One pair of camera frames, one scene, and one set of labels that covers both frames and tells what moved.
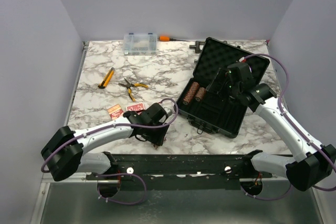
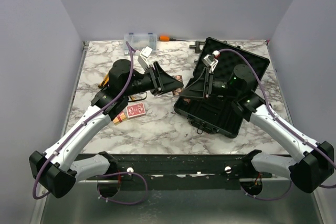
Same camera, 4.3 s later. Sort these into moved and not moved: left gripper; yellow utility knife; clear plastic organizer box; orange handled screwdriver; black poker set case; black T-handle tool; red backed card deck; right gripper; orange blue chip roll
Moved: orange blue chip roll; left gripper; right gripper
Not moved: clear plastic organizer box; orange handled screwdriver; black poker set case; black T-handle tool; red backed card deck; yellow utility knife
